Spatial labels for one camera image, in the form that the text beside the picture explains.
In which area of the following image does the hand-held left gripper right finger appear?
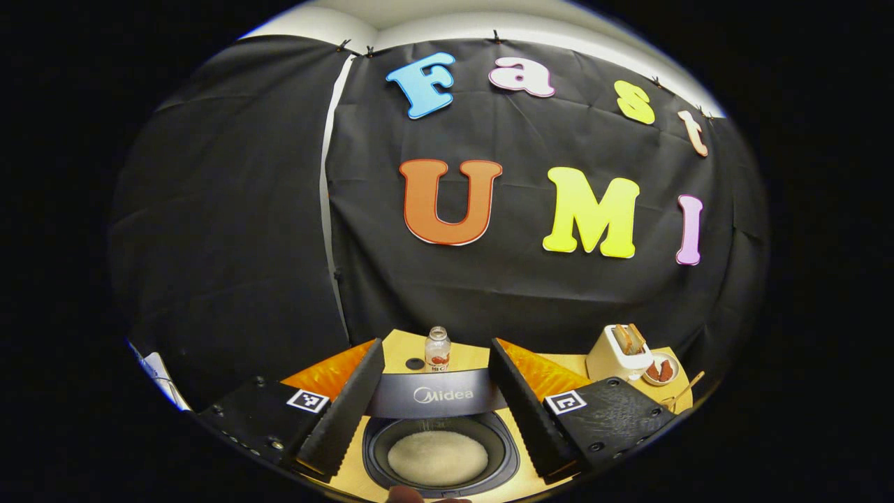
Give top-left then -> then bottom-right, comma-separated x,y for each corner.
489,338 -> 677,484

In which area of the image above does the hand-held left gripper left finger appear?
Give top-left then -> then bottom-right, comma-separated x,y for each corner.
198,338 -> 386,483

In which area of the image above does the dark grey rice cooker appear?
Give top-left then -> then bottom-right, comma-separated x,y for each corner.
362,368 -> 521,499

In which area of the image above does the white uncooked rice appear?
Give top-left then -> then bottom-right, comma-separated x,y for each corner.
388,431 -> 490,487

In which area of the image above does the wooden spoon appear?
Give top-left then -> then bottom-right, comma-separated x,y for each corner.
669,371 -> 705,407

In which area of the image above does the white toaster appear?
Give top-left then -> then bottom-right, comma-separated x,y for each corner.
585,323 -> 655,382

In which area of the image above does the clear plastic bottle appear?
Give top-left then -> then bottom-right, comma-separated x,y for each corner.
425,326 -> 451,373

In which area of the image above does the small round plate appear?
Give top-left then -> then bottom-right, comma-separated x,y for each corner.
641,352 -> 680,387

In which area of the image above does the black backdrop cloth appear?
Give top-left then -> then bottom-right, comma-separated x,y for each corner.
108,35 -> 771,413

